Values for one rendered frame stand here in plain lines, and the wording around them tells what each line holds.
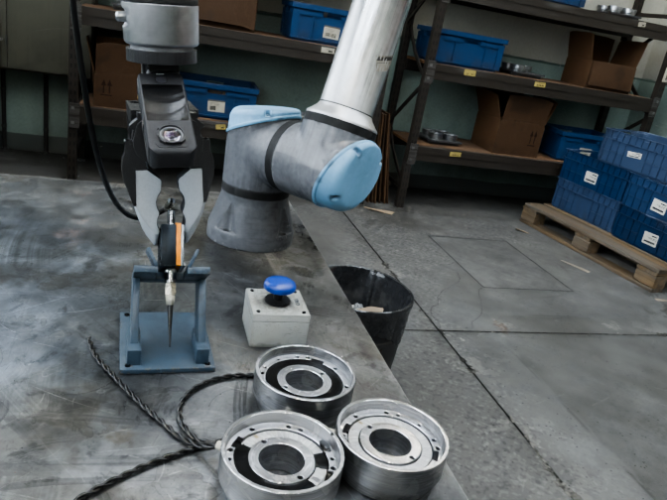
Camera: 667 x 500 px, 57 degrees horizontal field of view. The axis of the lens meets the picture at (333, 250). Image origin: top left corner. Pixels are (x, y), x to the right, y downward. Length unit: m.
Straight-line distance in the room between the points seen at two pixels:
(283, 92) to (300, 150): 3.65
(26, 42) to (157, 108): 3.68
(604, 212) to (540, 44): 1.52
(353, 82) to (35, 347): 0.55
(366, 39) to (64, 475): 0.69
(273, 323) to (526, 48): 4.64
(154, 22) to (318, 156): 0.36
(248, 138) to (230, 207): 0.12
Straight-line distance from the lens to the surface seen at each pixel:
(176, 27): 0.66
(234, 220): 1.03
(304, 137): 0.94
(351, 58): 0.95
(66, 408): 0.65
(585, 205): 4.65
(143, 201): 0.70
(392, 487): 0.56
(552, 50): 5.37
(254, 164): 0.99
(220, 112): 4.04
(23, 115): 4.62
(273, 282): 0.75
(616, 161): 4.47
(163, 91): 0.66
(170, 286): 0.70
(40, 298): 0.85
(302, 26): 4.06
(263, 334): 0.75
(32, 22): 4.29
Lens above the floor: 1.19
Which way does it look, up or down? 21 degrees down
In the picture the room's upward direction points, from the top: 10 degrees clockwise
